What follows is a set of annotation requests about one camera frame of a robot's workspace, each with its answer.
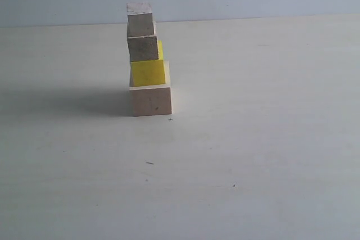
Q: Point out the large light wooden cube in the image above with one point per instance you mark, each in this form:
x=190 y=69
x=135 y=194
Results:
x=152 y=100

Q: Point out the yellow cube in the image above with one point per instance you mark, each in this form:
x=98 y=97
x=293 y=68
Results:
x=149 y=72

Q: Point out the medium wooden cube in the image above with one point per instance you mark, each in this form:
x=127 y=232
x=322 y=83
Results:
x=143 y=48

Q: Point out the small pale wooden cube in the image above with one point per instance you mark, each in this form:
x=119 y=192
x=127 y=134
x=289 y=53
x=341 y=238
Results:
x=140 y=19

